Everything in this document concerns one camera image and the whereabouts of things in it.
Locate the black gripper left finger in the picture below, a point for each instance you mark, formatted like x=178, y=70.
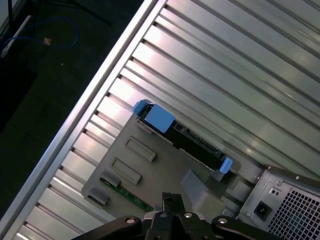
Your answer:
x=162, y=225

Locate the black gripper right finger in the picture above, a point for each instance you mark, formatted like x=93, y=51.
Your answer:
x=187, y=225

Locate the hard disk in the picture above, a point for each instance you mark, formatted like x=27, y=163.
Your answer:
x=160, y=120

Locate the green RAM stick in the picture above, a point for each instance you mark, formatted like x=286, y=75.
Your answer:
x=125, y=194

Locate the grey parts rack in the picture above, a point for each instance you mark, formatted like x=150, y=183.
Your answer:
x=162, y=162

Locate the grey power supply unit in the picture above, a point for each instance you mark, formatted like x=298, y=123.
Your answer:
x=262, y=211

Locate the black PC case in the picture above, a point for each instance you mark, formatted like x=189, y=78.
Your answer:
x=265, y=182

